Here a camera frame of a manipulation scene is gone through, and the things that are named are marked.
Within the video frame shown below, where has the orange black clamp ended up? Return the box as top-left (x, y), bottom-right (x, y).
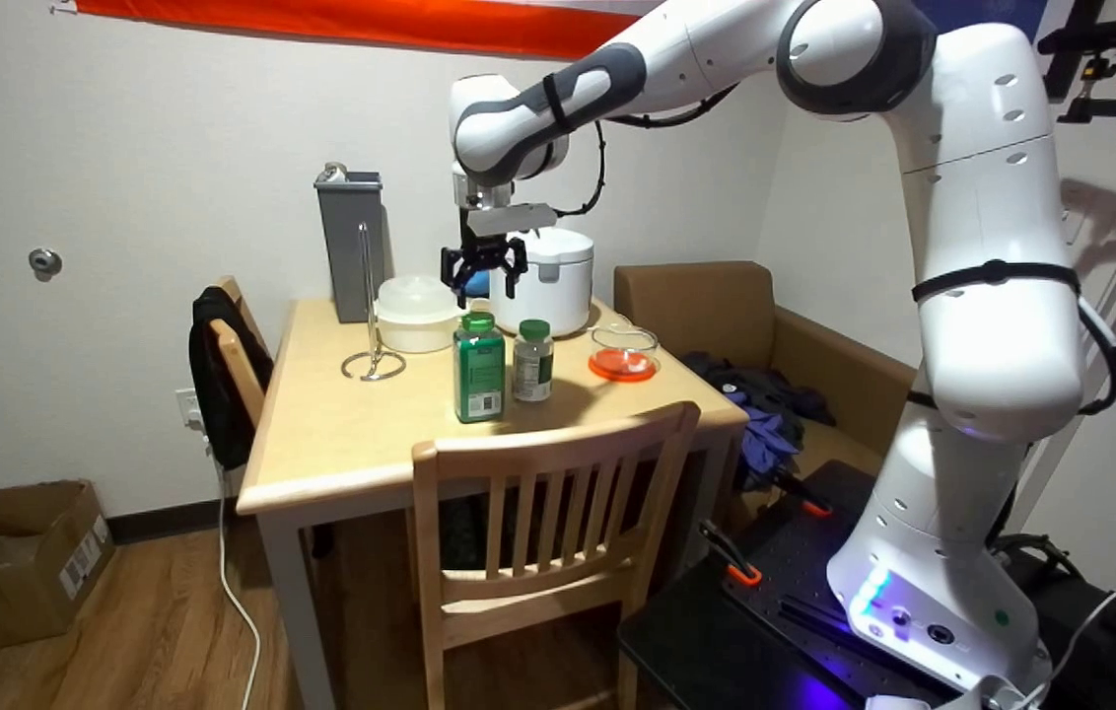
top-left (723, 557), bottom-right (770, 590)

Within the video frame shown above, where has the light wooden table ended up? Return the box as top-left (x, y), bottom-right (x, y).
top-left (232, 290), bottom-right (751, 710)

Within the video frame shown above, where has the glass bowl with orange bottom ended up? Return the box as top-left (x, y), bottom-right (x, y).
top-left (584, 338), bottom-right (661, 385)

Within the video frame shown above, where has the wooden chair with jacket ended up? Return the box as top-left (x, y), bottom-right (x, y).
top-left (205, 276), bottom-right (279, 438)
top-left (187, 285), bottom-right (271, 474)

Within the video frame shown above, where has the red wall banner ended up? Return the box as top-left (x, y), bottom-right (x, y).
top-left (75, 0), bottom-right (651, 63)

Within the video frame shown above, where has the small bottle with green cap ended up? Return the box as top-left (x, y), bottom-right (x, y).
top-left (510, 314), bottom-right (560, 409)

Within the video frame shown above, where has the wooden slatted chair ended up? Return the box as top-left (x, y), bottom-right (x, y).
top-left (409, 399), bottom-right (707, 710)

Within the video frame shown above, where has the round metal wall knob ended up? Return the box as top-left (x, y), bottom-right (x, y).
top-left (25, 243), bottom-right (69, 285)

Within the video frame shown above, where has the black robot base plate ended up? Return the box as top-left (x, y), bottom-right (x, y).
top-left (614, 459), bottom-right (982, 710)

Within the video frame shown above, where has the white plastic lidded container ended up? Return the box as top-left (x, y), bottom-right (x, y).
top-left (370, 271), bottom-right (468, 353)

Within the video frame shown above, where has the large open cardboard box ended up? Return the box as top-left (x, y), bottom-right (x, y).
top-left (611, 257), bottom-right (918, 464)

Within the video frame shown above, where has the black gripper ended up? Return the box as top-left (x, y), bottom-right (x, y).
top-left (438, 227), bottom-right (534, 310)

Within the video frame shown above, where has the black tripod stand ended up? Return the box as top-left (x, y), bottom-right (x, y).
top-left (1032, 0), bottom-right (1116, 637)

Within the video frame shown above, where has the gray plastic bin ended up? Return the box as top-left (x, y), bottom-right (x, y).
top-left (312, 156), bottom-right (400, 326)

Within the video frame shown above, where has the small cardboard box with label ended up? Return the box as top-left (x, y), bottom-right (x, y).
top-left (0, 476), bottom-right (115, 665)

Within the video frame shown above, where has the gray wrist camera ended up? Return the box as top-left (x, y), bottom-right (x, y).
top-left (455, 193), bottom-right (563, 248)

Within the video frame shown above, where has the purple blue clothes pile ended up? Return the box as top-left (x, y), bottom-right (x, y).
top-left (685, 347), bottom-right (839, 486)

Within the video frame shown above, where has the white power cable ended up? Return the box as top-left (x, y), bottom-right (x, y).
top-left (214, 497), bottom-right (268, 710)

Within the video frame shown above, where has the tall green bottle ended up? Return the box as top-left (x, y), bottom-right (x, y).
top-left (448, 309), bottom-right (510, 424)

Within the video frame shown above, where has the wire paper towel holder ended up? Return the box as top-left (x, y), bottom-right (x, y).
top-left (341, 321), bottom-right (409, 385)

